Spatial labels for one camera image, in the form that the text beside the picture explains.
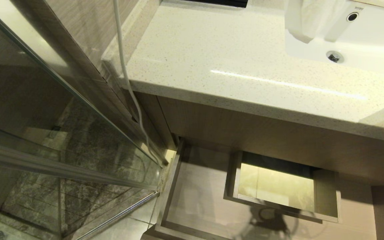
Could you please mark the white towel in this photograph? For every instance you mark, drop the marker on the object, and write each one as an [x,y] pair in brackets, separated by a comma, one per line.
[303,18]

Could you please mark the glass shower door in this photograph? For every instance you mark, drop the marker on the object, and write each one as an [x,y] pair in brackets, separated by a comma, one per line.
[45,133]

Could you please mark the white ceramic sink basin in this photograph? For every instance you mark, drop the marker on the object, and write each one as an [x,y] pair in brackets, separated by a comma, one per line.
[372,40]

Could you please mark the wooden vanity cabinet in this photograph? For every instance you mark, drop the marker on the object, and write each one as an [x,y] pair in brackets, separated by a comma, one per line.
[278,140]

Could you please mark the chrome sink drain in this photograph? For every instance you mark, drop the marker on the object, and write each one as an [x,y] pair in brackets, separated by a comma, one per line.
[334,56]

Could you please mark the open wooden drawer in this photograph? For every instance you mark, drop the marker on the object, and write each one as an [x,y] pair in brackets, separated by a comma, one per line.
[212,200]

